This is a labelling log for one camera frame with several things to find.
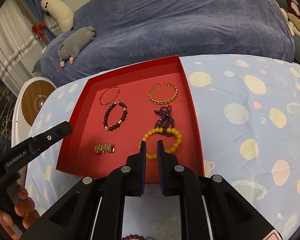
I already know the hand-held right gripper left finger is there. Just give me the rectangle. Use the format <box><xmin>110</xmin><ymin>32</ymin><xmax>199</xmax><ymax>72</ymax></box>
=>
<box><xmin>20</xmin><ymin>141</ymin><xmax>147</xmax><ymax>240</ymax></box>

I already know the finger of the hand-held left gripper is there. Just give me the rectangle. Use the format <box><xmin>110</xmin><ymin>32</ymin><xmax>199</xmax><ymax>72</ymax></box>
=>
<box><xmin>27</xmin><ymin>121</ymin><xmax>73</xmax><ymax>153</ymax></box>

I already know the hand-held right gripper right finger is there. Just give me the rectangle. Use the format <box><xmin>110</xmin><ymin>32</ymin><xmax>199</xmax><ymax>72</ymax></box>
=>
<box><xmin>157</xmin><ymin>140</ymin><xmax>277</xmax><ymax>240</ymax></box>

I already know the yellow amber bead bracelet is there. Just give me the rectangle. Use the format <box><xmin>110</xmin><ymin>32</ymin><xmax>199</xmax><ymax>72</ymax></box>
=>
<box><xmin>139</xmin><ymin>127</ymin><xmax>183</xmax><ymax>161</ymax></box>

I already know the garnet small bead bracelet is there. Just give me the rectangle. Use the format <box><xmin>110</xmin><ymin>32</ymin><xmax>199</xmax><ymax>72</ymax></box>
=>
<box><xmin>153</xmin><ymin>105</ymin><xmax>177</xmax><ymax>137</ymax></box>

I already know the gold wrist watch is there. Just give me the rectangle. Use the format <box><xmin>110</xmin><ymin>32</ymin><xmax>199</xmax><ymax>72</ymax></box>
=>
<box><xmin>94</xmin><ymin>142</ymin><xmax>116</xmax><ymax>155</ymax></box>

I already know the gold chain bangle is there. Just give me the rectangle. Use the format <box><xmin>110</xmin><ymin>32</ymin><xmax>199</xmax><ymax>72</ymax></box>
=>
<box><xmin>148</xmin><ymin>81</ymin><xmax>179</xmax><ymax>105</ymax></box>

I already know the dark bead bracelet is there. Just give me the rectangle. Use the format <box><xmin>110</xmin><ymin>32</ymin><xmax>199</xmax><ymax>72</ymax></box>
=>
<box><xmin>103</xmin><ymin>101</ymin><xmax>129</xmax><ymax>131</ymax></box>

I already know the thin metal bangle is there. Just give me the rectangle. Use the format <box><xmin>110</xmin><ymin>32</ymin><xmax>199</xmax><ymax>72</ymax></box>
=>
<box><xmin>99</xmin><ymin>86</ymin><xmax>120</xmax><ymax>106</ymax></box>

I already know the red cardboard box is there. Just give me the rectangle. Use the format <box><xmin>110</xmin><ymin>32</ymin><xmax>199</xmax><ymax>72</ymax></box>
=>
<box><xmin>56</xmin><ymin>55</ymin><xmax>205</xmax><ymax>184</ymax></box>

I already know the person's left hand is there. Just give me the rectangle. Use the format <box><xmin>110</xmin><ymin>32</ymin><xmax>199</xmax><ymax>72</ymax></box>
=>
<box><xmin>0</xmin><ymin>184</ymin><xmax>40</xmax><ymax>240</ymax></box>

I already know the white side table wooden disc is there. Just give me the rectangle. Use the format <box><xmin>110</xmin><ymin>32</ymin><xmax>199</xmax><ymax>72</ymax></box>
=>
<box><xmin>11</xmin><ymin>77</ymin><xmax>58</xmax><ymax>150</ymax></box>

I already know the blue planet print tablecloth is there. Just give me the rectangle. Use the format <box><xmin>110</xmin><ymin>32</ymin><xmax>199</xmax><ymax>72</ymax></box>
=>
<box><xmin>25</xmin><ymin>54</ymin><xmax>300</xmax><ymax>240</ymax></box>

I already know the silver tinsel garland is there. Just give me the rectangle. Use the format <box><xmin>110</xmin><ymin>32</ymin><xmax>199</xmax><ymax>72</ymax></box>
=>
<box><xmin>0</xmin><ymin>21</ymin><xmax>59</xmax><ymax>79</ymax></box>

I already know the grey plush toy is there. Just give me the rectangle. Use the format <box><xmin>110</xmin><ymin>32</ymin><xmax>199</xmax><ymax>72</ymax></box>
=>
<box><xmin>58</xmin><ymin>26</ymin><xmax>96</xmax><ymax>68</ymax></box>

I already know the white curtain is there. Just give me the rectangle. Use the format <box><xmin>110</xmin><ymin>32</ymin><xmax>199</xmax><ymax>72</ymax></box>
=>
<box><xmin>0</xmin><ymin>0</ymin><xmax>44</xmax><ymax>90</ymax></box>

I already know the red ribbon bow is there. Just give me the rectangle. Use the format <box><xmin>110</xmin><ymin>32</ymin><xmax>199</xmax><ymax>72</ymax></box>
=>
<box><xmin>31</xmin><ymin>20</ymin><xmax>47</xmax><ymax>42</ymax></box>

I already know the white plush toy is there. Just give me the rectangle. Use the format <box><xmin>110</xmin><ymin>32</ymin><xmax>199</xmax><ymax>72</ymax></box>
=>
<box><xmin>40</xmin><ymin>0</ymin><xmax>73</xmax><ymax>33</ymax></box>

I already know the blue velvet sofa cover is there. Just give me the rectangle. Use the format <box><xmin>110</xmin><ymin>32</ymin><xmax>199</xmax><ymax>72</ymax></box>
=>
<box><xmin>40</xmin><ymin>0</ymin><xmax>297</xmax><ymax>87</ymax></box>

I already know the blue curtain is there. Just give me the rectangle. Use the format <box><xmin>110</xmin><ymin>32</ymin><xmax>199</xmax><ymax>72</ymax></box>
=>
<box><xmin>16</xmin><ymin>0</ymin><xmax>57</xmax><ymax>44</ymax></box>

